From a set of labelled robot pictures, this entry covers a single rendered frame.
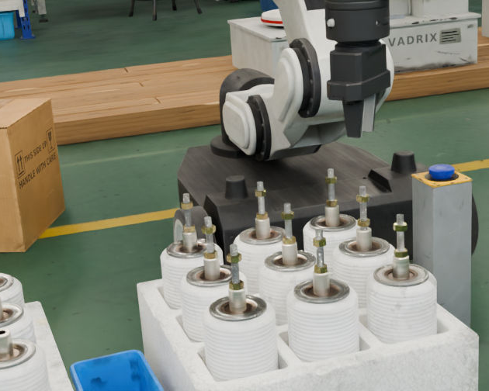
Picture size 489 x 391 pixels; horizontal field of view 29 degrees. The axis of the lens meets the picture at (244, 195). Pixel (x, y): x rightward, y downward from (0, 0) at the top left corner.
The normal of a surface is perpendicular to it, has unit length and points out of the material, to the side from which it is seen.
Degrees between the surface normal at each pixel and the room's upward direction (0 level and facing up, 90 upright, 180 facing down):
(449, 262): 90
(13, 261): 0
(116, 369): 88
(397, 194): 46
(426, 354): 90
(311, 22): 54
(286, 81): 90
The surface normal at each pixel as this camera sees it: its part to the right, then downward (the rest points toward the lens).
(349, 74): -0.56, 0.30
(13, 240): -0.14, 0.30
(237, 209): 0.15, -0.47
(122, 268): -0.07, -0.95
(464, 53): 0.28, 0.28
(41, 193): 0.99, -0.02
